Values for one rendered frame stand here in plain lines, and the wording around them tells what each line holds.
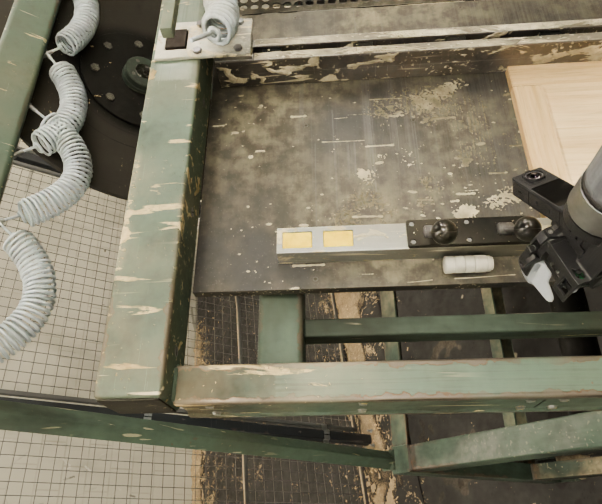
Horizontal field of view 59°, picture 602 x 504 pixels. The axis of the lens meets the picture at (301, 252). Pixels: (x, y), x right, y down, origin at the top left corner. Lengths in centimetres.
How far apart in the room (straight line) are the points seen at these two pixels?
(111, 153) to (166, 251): 68
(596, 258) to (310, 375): 41
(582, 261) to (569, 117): 52
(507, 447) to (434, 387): 83
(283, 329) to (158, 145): 39
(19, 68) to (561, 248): 127
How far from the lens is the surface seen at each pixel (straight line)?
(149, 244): 90
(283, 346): 92
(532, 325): 100
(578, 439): 151
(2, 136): 141
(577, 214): 64
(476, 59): 120
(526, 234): 83
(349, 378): 82
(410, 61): 117
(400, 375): 82
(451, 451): 177
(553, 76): 123
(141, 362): 82
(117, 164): 151
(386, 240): 92
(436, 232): 80
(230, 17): 105
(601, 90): 124
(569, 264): 70
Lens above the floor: 206
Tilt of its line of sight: 28 degrees down
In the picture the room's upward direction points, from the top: 74 degrees counter-clockwise
